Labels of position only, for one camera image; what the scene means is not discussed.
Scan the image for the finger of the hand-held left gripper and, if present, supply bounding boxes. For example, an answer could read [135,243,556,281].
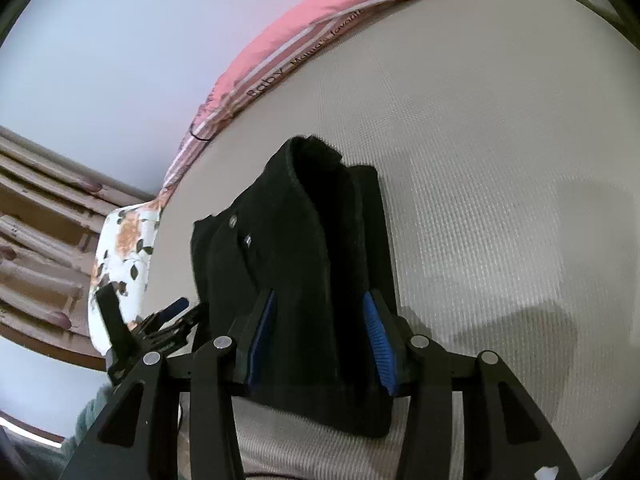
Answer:
[142,297,191,328]
[165,302,210,350]

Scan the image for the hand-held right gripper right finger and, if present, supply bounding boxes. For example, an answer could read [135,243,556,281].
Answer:
[362,290,581,480]

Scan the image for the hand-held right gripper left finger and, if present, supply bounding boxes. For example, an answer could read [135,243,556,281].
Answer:
[60,290,278,480]

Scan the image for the black pants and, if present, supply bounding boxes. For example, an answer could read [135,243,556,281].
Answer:
[190,135,401,438]

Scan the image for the white floral pillow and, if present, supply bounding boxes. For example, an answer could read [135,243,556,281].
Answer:
[88,199,163,356]

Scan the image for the wooden slatted headboard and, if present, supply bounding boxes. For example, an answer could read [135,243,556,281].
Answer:
[0,127,156,358]

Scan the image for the beige ribbed bed mattress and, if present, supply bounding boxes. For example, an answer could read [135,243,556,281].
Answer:
[142,0,640,480]

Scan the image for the pink tree print blanket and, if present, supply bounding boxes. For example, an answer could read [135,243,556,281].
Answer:
[160,0,478,206]

